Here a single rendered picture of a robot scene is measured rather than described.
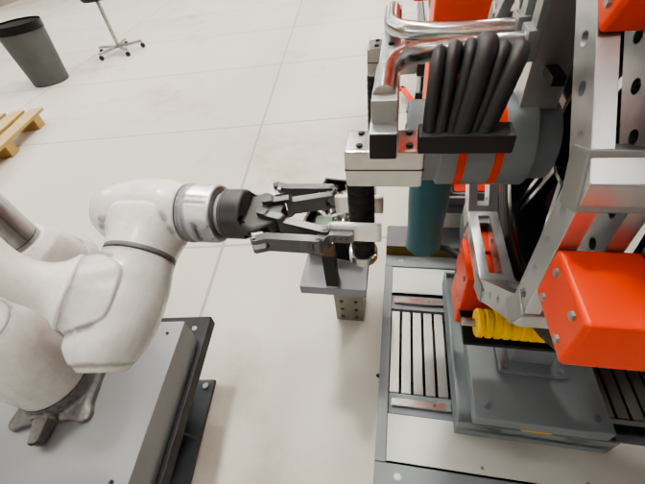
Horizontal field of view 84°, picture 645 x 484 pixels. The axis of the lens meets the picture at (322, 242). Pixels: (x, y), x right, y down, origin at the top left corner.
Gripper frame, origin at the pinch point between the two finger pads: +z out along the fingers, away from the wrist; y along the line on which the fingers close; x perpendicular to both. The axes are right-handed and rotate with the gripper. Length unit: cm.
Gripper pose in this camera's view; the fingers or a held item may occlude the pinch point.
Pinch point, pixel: (359, 217)
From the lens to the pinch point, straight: 50.8
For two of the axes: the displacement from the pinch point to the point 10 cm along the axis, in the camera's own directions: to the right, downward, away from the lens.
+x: -1.1, -7.0, -7.1
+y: -1.6, 7.1, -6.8
